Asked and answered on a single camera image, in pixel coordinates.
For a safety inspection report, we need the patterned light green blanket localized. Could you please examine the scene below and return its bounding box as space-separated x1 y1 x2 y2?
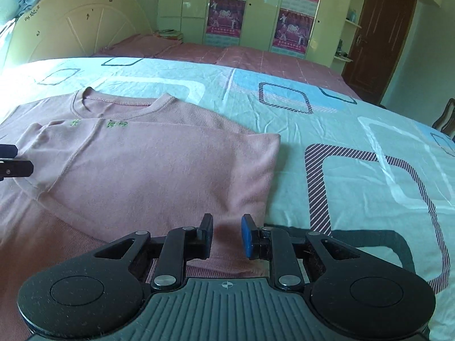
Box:
0 56 455 341

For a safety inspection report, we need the brown wooden door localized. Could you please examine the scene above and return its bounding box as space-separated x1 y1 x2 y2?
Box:
341 0 417 104

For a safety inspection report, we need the stack of books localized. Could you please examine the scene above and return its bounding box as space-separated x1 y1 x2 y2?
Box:
154 28 185 41

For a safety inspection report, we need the pink ribbed shirt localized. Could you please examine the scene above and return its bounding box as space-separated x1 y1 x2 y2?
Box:
0 87 282 341

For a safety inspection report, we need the cream round headboard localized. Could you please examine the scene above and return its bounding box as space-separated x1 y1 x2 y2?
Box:
7 0 154 65

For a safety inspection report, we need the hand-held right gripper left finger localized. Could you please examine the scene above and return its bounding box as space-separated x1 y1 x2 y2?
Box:
94 213 214 292

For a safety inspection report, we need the cream wardrobe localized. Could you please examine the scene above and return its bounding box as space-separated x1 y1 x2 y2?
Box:
156 0 372 72

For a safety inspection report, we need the window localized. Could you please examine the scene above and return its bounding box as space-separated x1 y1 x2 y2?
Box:
0 17 16 75

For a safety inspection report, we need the dark wooden chair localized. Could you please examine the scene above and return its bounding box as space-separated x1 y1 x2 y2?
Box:
431 97 455 140

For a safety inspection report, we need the cream corner shelf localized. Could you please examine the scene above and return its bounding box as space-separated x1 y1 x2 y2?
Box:
330 0 372 72

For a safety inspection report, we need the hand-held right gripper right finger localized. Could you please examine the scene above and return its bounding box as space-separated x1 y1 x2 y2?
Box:
241 213 362 291

